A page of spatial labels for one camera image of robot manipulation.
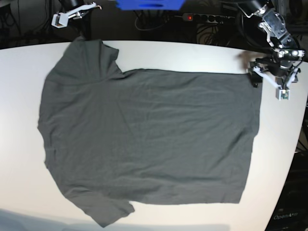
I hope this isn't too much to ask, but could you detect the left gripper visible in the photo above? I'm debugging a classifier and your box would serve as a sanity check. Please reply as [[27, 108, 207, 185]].
[[247, 48, 306, 88]]

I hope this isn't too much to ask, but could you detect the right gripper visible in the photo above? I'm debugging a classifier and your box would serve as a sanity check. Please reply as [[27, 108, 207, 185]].
[[68, 2, 102, 19]]

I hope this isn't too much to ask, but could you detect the dark grey T-shirt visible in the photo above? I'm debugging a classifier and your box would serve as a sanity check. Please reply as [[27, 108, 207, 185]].
[[38, 38, 262, 227]]

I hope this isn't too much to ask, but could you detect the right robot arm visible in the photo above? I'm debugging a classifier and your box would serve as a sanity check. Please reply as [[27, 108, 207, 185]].
[[58, 0, 102, 19]]

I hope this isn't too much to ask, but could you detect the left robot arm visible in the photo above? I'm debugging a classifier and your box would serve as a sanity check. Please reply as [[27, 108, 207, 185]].
[[235, 0, 306, 90]]

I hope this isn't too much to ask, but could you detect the blue plastic bin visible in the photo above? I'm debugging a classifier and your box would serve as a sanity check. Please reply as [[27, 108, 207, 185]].
[[116, 0, 185, 11]]

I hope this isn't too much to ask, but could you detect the black power strip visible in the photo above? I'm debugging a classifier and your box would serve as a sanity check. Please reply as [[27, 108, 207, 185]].
[[181, 13, 235, 25]]

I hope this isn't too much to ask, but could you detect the black OpenArm base box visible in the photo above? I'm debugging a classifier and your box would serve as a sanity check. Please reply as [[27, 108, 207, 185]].
[[266, 152, 308, 231]]

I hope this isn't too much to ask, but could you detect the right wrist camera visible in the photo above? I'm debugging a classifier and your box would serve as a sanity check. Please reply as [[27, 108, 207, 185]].
[[51, 13, 69, 28]]

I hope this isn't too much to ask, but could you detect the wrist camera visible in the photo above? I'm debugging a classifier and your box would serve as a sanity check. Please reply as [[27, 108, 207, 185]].
[[276, 88, 290, 101], [51, 13, 69, 28]]

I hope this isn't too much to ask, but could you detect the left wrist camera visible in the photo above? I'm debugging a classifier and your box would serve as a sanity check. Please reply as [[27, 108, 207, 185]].
[[276, 88, 290, 101]]

